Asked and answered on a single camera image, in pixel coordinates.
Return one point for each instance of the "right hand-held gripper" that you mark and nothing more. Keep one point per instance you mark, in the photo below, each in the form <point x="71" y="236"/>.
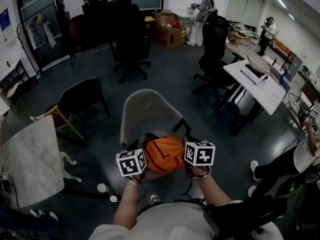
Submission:
<point x="201" y="155"/>

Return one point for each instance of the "dark grey upholstered chair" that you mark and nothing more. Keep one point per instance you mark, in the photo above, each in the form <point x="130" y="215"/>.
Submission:
<point x="82" y="94"/>

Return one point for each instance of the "white table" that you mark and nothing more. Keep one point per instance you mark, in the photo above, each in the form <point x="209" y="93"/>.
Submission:
<point x="267" y="96"/>

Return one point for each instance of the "white portable gas stove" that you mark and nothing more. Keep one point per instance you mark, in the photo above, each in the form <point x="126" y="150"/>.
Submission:
<point x="251" y="75"/>

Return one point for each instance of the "beige wok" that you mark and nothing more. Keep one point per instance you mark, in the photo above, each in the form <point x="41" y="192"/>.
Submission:
<point x="258" y="61"/>

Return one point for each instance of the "black cup with white lid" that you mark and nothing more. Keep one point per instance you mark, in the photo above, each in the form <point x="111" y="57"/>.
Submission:
<point x="114" y="199"/>

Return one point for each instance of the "person's left forearm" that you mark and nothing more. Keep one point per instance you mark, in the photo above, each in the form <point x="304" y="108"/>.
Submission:
<point x="127" y="206"/>

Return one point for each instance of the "black mesh office chair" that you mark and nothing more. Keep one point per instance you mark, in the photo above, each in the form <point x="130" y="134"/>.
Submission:
<point x="215" y="41"/>

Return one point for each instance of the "black clothes rack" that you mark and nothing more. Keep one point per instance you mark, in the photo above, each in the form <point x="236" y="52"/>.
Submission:
<point x="37" y="34"/>

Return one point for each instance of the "marble table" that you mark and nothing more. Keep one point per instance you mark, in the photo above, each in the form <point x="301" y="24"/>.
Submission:
<point x="30" y="159"/>

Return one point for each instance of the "white ornate stool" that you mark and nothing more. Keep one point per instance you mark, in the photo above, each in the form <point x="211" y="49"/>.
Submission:
<point x="68" y="166"/>

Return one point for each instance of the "orange cloth bag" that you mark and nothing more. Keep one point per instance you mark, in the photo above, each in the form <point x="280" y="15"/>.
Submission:
<point x="165" y="156"/>

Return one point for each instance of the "person's right forearm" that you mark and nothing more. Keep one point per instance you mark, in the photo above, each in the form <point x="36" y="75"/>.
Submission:
<point x="212" y="189"/>

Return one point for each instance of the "white paper cup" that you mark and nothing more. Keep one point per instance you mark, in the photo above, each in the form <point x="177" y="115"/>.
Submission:
<point x="102" y="187"/>

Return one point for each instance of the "white paper sheet on door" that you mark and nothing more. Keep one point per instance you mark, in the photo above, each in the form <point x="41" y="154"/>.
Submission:
<point x="73" y="6"/>

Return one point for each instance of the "standing dark monitor panel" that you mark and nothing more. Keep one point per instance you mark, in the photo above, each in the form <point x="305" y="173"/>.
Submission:
<point x="293" y="67"/>

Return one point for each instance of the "blue poster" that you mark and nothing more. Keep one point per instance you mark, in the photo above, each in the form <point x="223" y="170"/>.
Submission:
<point x="6" y="24"/>

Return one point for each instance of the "wooden coffee table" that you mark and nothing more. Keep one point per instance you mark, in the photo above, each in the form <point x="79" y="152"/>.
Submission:
<point x="238" y="36"/>

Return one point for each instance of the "cardboard box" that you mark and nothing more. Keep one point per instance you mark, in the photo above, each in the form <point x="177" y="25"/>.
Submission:
<point x="170" y="34"/>

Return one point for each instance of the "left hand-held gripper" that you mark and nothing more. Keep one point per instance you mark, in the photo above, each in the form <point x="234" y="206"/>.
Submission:
<point x="130" y="165"/>

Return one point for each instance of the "wooden stool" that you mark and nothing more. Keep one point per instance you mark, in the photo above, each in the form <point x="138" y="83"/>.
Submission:
<point x="62" y="120"/>

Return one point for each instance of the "black chest rig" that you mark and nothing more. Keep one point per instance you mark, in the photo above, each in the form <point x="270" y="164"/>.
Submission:
<point x="245" y="216"/>

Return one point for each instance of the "person's left shoe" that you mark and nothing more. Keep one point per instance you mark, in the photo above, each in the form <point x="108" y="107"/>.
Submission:
<point x="154" y="198"/>

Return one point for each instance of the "orange sofa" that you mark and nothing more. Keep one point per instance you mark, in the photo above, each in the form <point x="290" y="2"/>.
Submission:
<point x="283" y="50"/>

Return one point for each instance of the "person's white shirt torso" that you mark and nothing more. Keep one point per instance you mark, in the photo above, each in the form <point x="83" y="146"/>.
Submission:
<point x="162" y="224"/>

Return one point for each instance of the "beige upholstered chair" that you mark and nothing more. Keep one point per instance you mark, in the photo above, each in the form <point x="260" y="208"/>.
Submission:
<point x="147" y="109"/>

